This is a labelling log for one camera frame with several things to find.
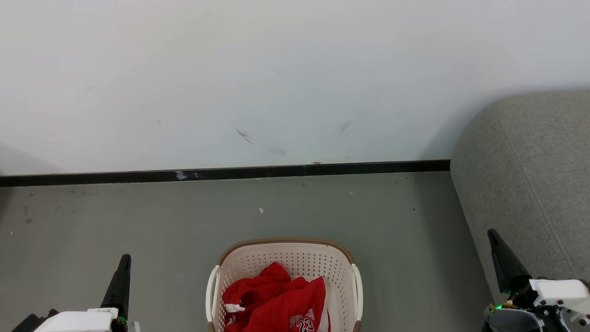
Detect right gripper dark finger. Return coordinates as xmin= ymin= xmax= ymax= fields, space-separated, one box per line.
xmin=487 ymin=229 xmax=532 ymax=293

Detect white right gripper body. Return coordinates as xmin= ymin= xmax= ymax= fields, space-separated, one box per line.
xmin=482 ymin=276 xmax=590 ymax=332

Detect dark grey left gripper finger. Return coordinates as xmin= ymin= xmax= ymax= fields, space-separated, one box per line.
xmin=100 ymin=254 xmax=132 ymax=320

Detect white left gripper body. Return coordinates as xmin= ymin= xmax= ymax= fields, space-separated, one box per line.
xmin=12 ymin=308 xmax=141 ymax=332

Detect red basketball jersey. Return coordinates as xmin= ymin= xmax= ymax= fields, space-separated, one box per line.
xmin=222 ymin=262 xmax=330 ymax=332

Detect grey fabric sofa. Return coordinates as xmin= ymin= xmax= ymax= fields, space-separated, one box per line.
xmin=450 ymin=90 xmax=590 ymax=305

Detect black baseboard strip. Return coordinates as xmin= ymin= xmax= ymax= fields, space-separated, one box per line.
xmin=304 ymin=160 xmax=451 ymax=176
xmin=0 ymin=165 xmax=306 ymax=187

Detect white perforated laundry basket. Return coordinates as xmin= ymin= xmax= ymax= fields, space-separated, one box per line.
xmin=206 ymin=238 xmax=364 ymax=332

